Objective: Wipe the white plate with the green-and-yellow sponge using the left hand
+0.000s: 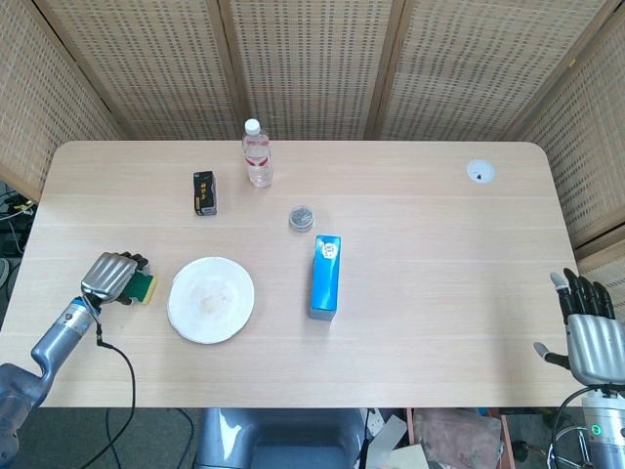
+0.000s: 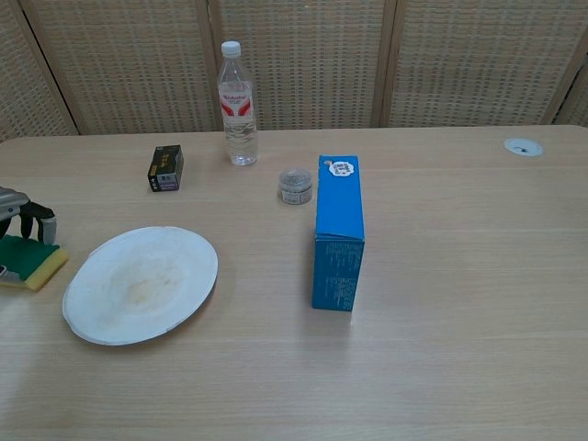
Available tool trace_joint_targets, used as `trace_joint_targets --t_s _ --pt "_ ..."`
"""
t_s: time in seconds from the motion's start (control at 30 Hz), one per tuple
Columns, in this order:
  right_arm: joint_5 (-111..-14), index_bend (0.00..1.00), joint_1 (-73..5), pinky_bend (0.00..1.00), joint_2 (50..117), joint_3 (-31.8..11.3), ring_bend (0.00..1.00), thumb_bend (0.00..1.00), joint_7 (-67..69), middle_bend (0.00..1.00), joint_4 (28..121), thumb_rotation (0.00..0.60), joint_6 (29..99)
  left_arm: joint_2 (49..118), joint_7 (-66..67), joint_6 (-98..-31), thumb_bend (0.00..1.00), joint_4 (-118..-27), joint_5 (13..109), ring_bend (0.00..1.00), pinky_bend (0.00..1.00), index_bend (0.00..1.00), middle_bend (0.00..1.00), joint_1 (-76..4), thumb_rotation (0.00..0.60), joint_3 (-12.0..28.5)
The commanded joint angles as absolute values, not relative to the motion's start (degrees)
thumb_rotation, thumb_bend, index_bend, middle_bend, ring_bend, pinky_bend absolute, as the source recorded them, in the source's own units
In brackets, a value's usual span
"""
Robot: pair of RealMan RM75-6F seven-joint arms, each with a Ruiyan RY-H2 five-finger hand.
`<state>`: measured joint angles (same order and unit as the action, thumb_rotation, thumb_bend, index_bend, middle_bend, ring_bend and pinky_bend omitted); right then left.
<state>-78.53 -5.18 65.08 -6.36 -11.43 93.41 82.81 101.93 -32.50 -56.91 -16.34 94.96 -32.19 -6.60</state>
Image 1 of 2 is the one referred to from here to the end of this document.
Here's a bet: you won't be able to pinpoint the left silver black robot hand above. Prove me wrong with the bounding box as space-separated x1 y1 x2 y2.
79 251 150 308

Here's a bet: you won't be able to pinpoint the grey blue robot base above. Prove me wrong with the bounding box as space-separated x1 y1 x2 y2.
194 407 370 469

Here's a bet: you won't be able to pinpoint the tangled floor cables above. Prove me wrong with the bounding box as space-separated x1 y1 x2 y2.
0 183 38 258

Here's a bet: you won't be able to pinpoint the white stained plate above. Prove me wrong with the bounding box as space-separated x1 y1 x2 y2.
166 256 256 346

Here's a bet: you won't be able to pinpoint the pink cloth bundle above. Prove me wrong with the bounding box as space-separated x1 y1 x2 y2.
414 408 504 469

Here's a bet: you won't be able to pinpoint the tall blue carton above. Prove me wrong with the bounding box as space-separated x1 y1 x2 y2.
308 234 343 322

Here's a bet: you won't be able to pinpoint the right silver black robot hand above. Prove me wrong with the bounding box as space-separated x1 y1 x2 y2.
532 267 625 387

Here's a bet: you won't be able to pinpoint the clear plastic water bottle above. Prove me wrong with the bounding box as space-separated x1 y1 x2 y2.
241 118 275 189

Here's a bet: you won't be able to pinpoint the small black box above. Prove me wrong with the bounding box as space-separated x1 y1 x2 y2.
191 170 220 218

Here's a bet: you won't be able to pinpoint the green yellow sponge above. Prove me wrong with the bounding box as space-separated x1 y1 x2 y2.
124 271 159 305

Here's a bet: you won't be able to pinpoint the woven bamboo screen panel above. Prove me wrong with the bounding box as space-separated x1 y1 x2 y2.
0 0 123 201
217 0 406 143
375 0 611 143
507 0 625 294
33 0 245 143

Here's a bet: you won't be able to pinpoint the white table cable grommet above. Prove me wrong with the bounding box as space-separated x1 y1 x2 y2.
465 158 496 185

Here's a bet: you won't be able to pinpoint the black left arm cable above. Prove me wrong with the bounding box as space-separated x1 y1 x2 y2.
80 292 137 469

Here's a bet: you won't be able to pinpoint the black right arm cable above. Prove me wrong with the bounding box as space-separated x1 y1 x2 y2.
550 385 597 469

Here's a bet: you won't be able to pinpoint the small clear jar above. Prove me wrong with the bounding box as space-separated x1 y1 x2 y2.
287 204 316 234

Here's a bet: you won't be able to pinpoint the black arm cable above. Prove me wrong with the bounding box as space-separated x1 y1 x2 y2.
550 385 597 469
80 292 137 469

